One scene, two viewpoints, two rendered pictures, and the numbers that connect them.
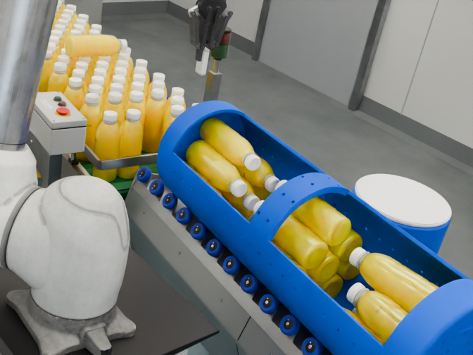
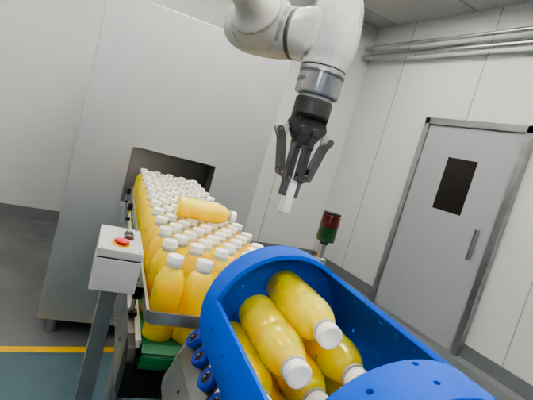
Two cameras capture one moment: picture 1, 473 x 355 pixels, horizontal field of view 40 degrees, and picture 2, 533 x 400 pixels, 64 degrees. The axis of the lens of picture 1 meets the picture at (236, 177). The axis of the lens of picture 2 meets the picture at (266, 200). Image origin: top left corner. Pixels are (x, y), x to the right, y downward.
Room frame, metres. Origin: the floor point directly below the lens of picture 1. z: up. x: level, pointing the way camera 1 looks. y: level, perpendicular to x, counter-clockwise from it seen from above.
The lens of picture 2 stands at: (0.81, -0.09, 1.41)
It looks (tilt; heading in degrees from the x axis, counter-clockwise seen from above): 7 degrees down; 19
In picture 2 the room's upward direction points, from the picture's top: 16 degrees clockwise
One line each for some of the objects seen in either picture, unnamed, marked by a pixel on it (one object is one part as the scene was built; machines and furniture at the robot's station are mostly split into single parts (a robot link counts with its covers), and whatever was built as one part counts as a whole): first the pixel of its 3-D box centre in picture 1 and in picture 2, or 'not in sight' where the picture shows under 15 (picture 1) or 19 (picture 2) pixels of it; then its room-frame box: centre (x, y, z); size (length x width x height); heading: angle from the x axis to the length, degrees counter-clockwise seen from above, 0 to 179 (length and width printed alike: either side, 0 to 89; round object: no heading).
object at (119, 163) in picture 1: (162, 157); (231, 325); (1.74, 0.23, 0.96); 0.40 x 0.01 x 0.03; 130
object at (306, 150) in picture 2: (212, 27); (304, 155); (1.64, 0.14, 1.41); 0.04 x 0.01 x 0.11; 40
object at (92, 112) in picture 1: (89, 129); (161, 278); (1.77, 0.46, 0.99); 0.07 x 0.07 x 0.19
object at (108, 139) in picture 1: (107, 148); (165, 298); (1.67, 0.38, 0.99); 0.07 x 0.07 x 0.19
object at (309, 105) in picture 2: (212, 1); (308, 121); (1.63, 0.15, 1.48); 0.08 x 0.07 x 0.09; 130
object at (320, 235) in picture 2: (219, 48); (326, 233); (2.21, 0.15, 1.18); 0.06 x 0.06 x 0.05
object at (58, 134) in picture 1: (55, 121); (116, 256); (1.65, 0.53, 1.05); 0.20 x 0.10 x 0.10; 40
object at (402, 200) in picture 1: (402, 198); not in sight; (1.66, -0.48, 1.03); 0.28 x 0.28 x 0.01
